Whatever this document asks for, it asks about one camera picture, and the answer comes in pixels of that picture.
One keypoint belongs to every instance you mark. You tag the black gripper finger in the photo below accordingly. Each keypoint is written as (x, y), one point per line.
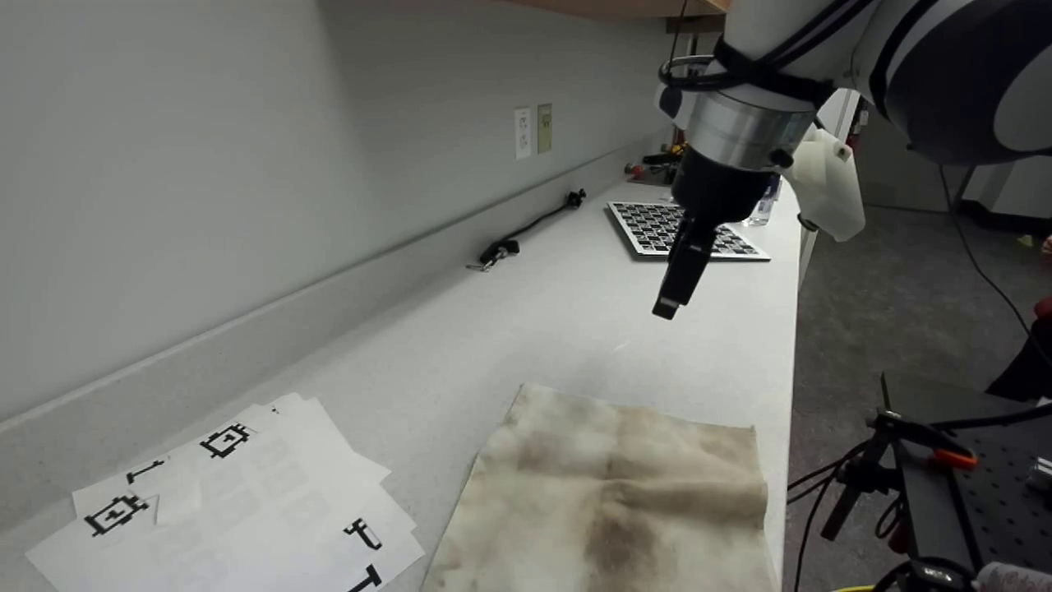
(680, 269)

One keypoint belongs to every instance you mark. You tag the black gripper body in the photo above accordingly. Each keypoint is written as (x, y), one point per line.
(717, 192)

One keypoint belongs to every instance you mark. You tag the stained white towel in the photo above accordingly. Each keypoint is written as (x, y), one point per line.
(603, 496)

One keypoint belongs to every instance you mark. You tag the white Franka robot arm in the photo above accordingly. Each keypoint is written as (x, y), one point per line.
(963, 78)

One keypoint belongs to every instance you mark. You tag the grey counter backsplash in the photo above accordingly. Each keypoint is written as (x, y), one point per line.
(219, 349)

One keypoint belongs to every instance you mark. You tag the checkerboard calibration board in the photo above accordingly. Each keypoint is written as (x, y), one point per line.
(634, 225)

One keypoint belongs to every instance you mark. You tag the person in dark clothes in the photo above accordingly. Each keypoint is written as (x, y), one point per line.
(1026, 367)

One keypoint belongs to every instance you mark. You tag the black breadboard table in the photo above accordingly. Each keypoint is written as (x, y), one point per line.
(998, 504)

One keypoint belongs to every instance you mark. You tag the grey cylinder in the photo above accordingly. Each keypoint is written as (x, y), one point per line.
(1014, 579)

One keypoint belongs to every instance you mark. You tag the white printed paper sheets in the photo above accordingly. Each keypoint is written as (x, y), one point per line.
(240, 514)

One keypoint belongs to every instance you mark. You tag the beige wall plate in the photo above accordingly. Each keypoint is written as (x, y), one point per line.
(543, 129)

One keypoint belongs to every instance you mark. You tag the white wall outlet plate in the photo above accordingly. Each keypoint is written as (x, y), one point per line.
(524, 133)

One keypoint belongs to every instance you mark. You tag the wooden wall cabinet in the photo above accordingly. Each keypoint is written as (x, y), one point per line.
(611, 3)

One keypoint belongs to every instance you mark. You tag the black camera stand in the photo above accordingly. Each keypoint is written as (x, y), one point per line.
(876, 460)

